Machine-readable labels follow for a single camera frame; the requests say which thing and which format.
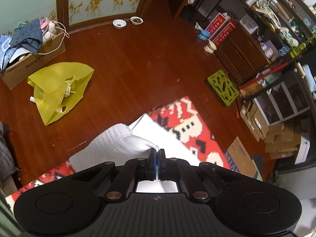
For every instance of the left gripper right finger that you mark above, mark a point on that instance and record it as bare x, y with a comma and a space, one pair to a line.
243, 204

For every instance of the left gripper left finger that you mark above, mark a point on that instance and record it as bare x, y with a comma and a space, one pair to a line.
70, 204

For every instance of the white sweatshirt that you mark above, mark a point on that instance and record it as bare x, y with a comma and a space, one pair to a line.
120, 142

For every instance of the cardboard box with clothes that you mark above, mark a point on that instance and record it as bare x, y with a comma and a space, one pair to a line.
23, 63

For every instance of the Mianshu flattened cardboard box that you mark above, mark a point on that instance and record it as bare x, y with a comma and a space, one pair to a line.
240, 161

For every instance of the stack of flattened cardboard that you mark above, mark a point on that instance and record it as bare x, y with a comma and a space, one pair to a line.
283, 140

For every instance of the red Christmas pattern tablecloth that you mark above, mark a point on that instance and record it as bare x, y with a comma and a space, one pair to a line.
180, 117

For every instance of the white plastic drawer unit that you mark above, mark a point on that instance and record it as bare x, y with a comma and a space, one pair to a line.
283, 101

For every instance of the yellow plastic bag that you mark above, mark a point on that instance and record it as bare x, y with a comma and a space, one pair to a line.
58, 88

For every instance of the white pet bowl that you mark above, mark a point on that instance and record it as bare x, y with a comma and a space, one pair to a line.
119, 23
136, 20

